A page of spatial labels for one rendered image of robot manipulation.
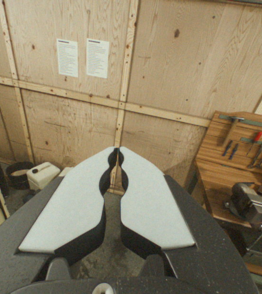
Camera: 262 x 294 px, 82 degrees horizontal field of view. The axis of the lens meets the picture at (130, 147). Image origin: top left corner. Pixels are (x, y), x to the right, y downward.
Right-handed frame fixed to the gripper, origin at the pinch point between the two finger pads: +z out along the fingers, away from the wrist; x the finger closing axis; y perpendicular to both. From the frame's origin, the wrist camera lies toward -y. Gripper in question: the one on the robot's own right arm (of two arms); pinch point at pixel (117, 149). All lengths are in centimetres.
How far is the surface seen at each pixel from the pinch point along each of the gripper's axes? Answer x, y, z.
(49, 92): -80, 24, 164
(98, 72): -25, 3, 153
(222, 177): 87, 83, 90
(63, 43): -56, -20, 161
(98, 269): -24, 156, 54
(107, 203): -23, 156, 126
